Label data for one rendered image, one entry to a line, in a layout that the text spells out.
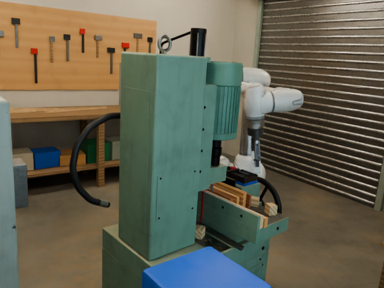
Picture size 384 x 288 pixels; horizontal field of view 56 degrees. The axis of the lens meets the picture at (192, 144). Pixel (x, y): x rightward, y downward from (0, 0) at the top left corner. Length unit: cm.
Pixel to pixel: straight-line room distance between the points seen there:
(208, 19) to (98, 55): 181
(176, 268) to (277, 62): 471
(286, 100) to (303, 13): 335
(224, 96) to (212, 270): 89
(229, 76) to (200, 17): 413
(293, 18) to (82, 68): 274
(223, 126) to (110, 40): 347
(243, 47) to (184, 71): 455
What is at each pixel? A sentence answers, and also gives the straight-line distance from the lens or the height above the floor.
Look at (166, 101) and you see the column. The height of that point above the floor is 137.
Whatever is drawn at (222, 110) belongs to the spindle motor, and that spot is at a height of 132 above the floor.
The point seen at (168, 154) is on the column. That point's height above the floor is 119.
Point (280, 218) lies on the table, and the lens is 156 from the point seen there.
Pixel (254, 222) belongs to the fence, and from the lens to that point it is 142.
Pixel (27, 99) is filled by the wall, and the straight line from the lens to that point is 453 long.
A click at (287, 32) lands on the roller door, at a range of 519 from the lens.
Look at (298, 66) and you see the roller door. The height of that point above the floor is 148.
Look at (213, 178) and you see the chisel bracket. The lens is 155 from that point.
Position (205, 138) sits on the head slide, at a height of 122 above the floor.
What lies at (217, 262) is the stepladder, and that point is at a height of 116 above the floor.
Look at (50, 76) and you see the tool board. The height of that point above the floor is 120.
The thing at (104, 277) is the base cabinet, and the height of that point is 58.
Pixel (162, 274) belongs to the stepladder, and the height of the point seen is 116.
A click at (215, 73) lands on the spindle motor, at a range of 143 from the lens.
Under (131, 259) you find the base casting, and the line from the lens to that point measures 145.
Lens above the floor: 152
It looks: 13 degrees down
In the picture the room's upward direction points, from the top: 4 degrees clockwise
